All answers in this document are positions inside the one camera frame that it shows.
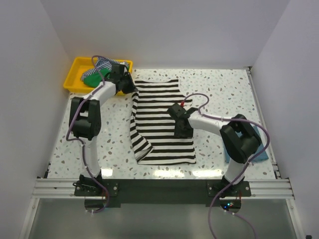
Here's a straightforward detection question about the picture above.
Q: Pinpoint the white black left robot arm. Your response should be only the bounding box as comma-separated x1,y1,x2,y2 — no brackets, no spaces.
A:
66,63,136,195

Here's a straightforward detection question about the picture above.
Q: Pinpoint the black white striped tank top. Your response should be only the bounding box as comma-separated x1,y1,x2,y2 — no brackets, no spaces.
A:
130,79,196,165

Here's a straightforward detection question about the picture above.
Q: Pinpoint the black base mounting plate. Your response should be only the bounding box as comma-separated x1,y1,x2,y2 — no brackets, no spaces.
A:
74,178,252,209

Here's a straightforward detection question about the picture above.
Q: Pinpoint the green garment in tray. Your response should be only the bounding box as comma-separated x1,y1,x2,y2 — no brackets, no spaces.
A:
81,72,102,88

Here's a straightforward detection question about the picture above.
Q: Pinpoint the aluminium frame rail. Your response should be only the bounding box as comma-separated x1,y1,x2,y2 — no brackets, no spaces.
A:
31,178,295,199

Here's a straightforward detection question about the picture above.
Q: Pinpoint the blue ribbed tank top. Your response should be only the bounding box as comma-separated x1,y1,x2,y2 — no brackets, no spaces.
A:
224,125,269,163

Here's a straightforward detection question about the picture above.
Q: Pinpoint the blue white striped tank top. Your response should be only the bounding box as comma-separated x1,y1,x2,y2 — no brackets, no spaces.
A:
84,56,130,76

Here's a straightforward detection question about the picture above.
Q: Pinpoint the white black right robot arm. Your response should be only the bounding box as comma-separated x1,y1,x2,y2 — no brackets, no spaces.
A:
167,103,262,196

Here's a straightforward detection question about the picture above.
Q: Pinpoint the yellow plastic tray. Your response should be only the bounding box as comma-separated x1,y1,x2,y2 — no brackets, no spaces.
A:
63,55,133,96

